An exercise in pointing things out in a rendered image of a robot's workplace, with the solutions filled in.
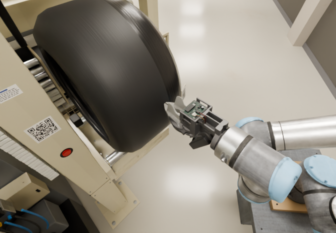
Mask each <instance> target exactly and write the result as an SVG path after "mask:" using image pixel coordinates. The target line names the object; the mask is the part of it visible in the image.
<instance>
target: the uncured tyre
mask: <svg viewBox="0 0 336 233"><path fill-rule="evenodd" d="M32 34H33V37H34V39H35V42H36V44H37V46H38V48H39V50H40V52H41V54H42V56H43V58H44V60H45V62H46V63H47V65H48V67H49V68H50V70H51V72H52V73H53V75H54V76H55V78H56V79H57V81H58V82H59V84H60V85H61V87H62V88H63V90H64V91H65V93H66V94H67V95H68V97H69V98H70V100H71V101H72V102H73V104H74V105H75V106H76V108H77V109H78V110H79V112H80V113H81V114H82V116H83V117H84V118H85V119H86V121H87V122H88V123H89V124H90V125H91V127H92V128H93V129H94V130H95V131H96V132H97V133H98V135H99V136H100V137H101V138H102V139H103V140H104V141H106V142H107V143H108V144H109V145H110V146H111V147H112V148H113V149H114V150H116V151H117V152H127V153H133V152H135V151H137V150H139V149H141V148H142V147H143V146H145V145H146V144H147V143H148V142H149V141H151V140H152V139H153V138H154V137H155V136H157V135H158V134H159V133H160V132H161V131H163V130H164V129H165V128H166V127H167V126H169V125H170V124H171V122H170V120H169V118H168V116H167V113H166V111H165V107H164V104H165V103H166V102H171V103H174V102H175V100H176V97H177V96H179V97H182V93H181V91H182V87H181V79H180V74H179V70H178V67H177V64H176V61H175V59H174V56H173V54H172V52H171V50H170V48H169V46H168V44H167V42H166V40H165V39H164V37H163V35H162V34H161V32H160V31H159V30H158V28H157V27H156V26H155V24H154V23H153V22H152V21H151V20H150V19H149V18H148V16H147V15H146V14H144V13H143V12H142V11H141V10H140V9H139V8H137V7H136V6H134V5H133V4H132V3H130V2H129V1H127V0H71V1H68V2H65V3H62V4H59V5H56V6H53V7H49V8H47V9H45V10H44V11H43V12H41V13H40V14H39V15H38V16H37V18H36V21H35V25H34V28H33V31H32Z"/></svg>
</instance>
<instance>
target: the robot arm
mask: <svg viewBox="0 0 336 233"><path fill-rule="evenodd" d="M200 101H201V102H203V103H204V104H206V105H207V107H206V106H204V105H202V104H201V103H200ZM164 109H165V112H166V114H167V116H168V118H169V120H170V122H171V124H172V126H173V127H174V129H175V130H177V131H178V132H180V133H182V134H183V135H185V134H186V135H187V136H189V137H190V138H192V141H191V142H190V143H189V145H190V146H191V148H192V149H193V150H194V149H198V148H201V147H204V146H207V145H210V148H211V149H213V150H214V155H215V156H216V157H217V158H219V159H220V160H221V162H223V163H225V164H227V165H228V166H229V167H231V168H232V169H233V170H234V171H236V172H237V173H238V180H237V187H238V190H239V192H240V194H241V195H242V196H243V198H244V199H246V200H247V201H249V202H250V203H253V204H265V203H267V202H269V201H270V200H273V201H276V202H278V203H282V202H283V201H284V200H285V199H286V197H288V198H289V199H291V200H292V201H294V202H296V203H299V204H305V205H306V209H307V213H308V216H309V220H310V223H311V228H312V230H313V233H336V160H334V159H333V158H330V157H328V156H326V155H320V154H317V155H313V156H311V157H308V158H306V159H305V160H304V161H302V162H300V163H299V164H297V163H295V162H294V161H292V159H291V158H289V157H286V156H284V155H283V154H281V153H279V152H278V151H288V150H305V149H322V148H336V114H334V115H325V116H316V117H308V118H299V119H291V120H282V121H267V122H264V121H263V120H262V119H261V118H259V117H246V118H243V119H241V120H239V121H238V122H237V123H236V124H235V125H233V126H231V127H229V126H228V124H229V122H228V121H226V120H225V119H223V118H221V117H220V116H218V115H216V114H215V113H213V112H212V109H213V106H212V105H210V104H208V103H206V102H205V101H203V100H201V99H199V98H198V97H197V98H196V100H193V101H192V102H191V103H190V104H188V105H185V103H184V101H183V99H182V98H181V97H180V96H177V97H176V99H175V102H166V103H164Z"/></svg>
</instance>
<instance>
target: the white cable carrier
mask: <svg viewBox="0 0 336 233"><path fill-rule="evenodd" d="M0 149H2V150H4V151H5V152H8V153H9V154H10V155H12V156H13V157H15V158H16V159H18V160H19V161H22V162H23V163H25V164H26V165H28V166H29V167H31V168H32V169H34V170H36V171H37V172H39V173H40V174H41V175H43V176H44V177H46V178H48V179H50V180H51V181H52V180H53V179H54V178H56V177H57V176H58V175H60V174H59V173H58V171H57V170H56V169H55V168H54V167H53V166H51V165H50V164H49V163H47V162H46V161H45V160H43V159H42V158H41V157H39V156H38V155H37V154H36V153H34V152H33V151H32V150H30V149H29V148H28V147H26V146H25V145H24V144H22V143H21V142H20V141H19V140H17V139H16V138H15V137H13V136H12V135H11V134H9V133H8V132H7V131H5V130H4V129H3V128H2V127H0Z"/></svg>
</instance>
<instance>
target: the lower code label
mask: <svg viewBox="0 0 336 233"><path fill-rule="evenodd" d="M59 130H61V128H60V126H59V125H58V124H57V123H56V122H55V121H54V119H53V118H52V117H51V116H48V117H46V118H45V119H43V120H41V121H39V122H38V123H36V124H34V125H33V126H31V127H29V128H27V129H26V130H24V132H25V133H26V134H27V135H29V136H30V137H31V138H32V139H33V140H34V141H36V142H37V143H38V144H39V143H40V142H42V141H43V140H45V139H47V138H48V137H50V136H51V135H53V134H55V133H56V132H58V131H59Z"/></svg>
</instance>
